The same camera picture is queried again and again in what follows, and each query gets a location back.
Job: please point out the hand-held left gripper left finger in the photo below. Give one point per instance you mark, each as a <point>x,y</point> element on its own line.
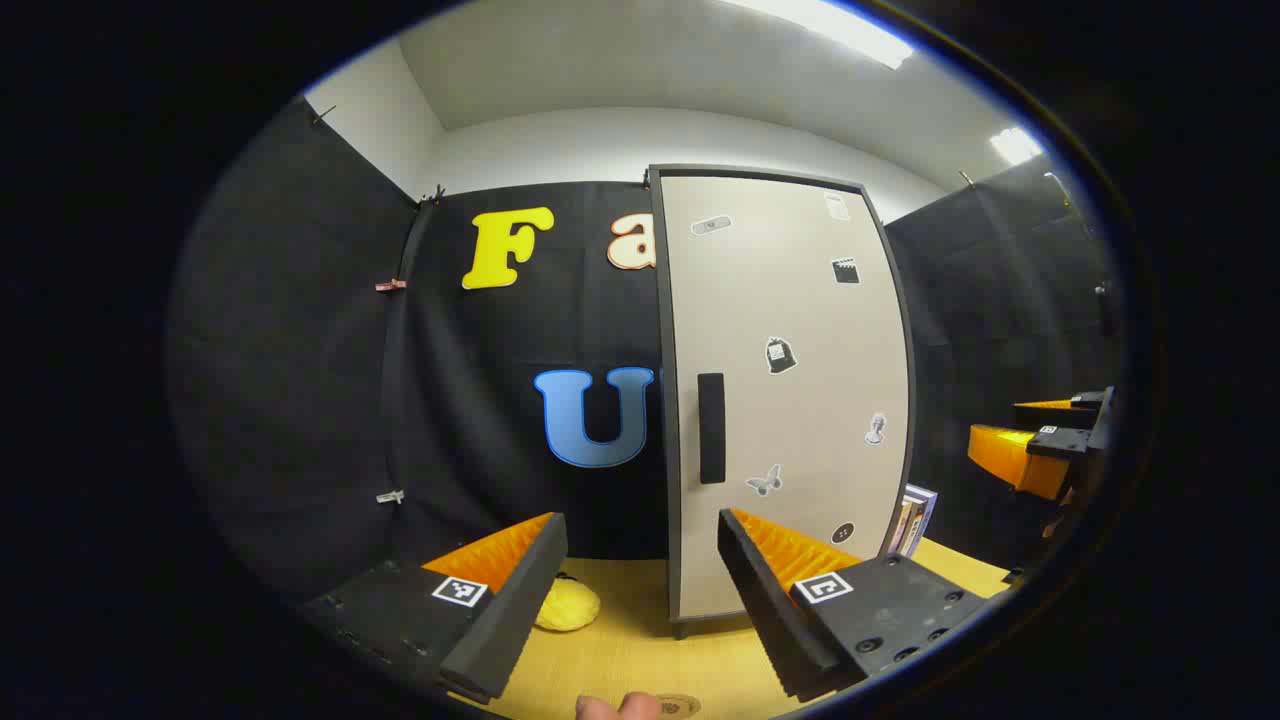
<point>505,620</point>

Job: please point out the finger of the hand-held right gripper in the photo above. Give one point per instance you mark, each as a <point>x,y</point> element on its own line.
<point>1060,414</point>
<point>1010,455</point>

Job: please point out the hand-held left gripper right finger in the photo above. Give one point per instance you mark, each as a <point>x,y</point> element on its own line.
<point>765,600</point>

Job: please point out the round brown coaster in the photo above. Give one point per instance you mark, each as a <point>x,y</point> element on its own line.
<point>682,706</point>

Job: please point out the dark grey cabinet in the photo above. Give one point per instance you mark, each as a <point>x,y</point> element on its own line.
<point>672,480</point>

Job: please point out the beige cabinet door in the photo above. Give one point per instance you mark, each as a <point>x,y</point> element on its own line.
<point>790,450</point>

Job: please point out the yellow toy fruit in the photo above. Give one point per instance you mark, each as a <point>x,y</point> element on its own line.
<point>566,606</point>

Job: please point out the blue-grey book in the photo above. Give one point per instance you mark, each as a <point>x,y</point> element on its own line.
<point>926,515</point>

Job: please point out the white book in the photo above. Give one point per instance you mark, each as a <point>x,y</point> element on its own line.
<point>909,525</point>

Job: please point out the brown book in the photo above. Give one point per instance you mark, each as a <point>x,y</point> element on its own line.
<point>896,527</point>

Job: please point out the small ceiling light panel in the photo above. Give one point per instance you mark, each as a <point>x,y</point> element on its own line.
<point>1015,146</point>

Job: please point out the black backdrop cloth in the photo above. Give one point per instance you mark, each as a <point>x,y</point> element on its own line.
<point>300,350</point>

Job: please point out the black camera stand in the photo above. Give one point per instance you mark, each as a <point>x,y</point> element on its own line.
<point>1100,292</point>

